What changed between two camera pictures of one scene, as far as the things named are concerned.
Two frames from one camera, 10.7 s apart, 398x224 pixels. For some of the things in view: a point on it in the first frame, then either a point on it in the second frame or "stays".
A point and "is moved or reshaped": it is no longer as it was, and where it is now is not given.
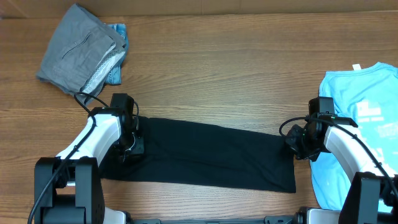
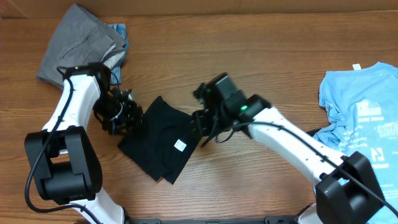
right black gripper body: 294,145 -> 199,121
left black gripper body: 131,145 -> 115,117
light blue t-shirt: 367,96 stays
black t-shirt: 189,153 is moved or reshaped
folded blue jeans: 120,30 stays
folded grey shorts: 81,55 stays
